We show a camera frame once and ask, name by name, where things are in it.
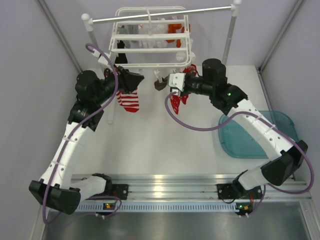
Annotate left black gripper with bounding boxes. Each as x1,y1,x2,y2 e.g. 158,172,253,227
93,64,144,105

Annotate brown grey sock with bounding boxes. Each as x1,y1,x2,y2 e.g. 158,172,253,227
154,77,168,91

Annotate white clip sock hanger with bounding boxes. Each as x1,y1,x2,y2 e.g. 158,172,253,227
108,6,196,72

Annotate red snowflake sock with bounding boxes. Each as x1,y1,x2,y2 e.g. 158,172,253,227
169,95,181,115

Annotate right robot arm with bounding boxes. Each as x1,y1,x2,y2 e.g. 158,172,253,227
178,58,308,199

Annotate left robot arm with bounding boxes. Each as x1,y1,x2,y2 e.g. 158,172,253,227
29,66,145,215

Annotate red white striped sock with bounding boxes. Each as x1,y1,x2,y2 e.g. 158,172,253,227
116,88,140,113

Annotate black sock right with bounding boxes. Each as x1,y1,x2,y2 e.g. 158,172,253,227
114,53,128,66

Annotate black sock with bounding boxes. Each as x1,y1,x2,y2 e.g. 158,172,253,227
117,40,126,49
114,53,128,66

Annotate black sock left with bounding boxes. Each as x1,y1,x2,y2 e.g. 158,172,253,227
117,40,126,49

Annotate orange sock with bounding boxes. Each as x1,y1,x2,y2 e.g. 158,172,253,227
166,23,185,48

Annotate teal plastic basin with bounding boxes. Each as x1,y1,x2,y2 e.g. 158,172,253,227
218,110,299,159

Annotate silver drying rack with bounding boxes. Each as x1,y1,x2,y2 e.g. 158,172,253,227
81,0,243,125

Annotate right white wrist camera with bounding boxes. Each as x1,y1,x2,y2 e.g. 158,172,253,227
167,72,186,96

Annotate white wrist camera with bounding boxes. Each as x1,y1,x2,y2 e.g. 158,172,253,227
167,72,186,96
92,51,111,68

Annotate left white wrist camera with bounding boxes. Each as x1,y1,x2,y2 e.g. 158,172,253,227
92,51,111,68

